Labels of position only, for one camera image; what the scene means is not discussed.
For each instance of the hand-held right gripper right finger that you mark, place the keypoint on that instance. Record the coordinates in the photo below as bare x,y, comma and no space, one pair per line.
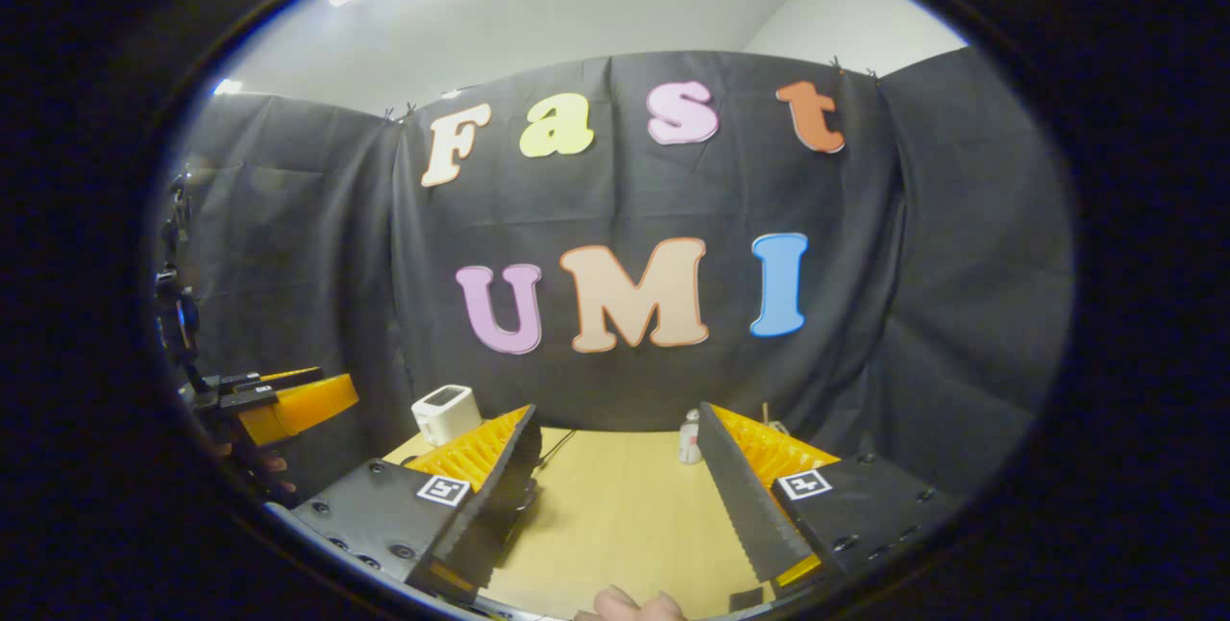
745,506

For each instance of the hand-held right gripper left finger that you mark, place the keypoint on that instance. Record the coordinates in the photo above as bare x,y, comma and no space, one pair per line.
500,506

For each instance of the white box appliance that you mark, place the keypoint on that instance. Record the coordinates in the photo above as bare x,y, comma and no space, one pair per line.
447,414

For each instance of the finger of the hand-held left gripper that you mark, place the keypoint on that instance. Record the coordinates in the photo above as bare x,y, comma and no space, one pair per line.
303,407
269,380

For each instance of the clear bottle pink label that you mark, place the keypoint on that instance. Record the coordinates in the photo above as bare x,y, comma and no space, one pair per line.
690,440

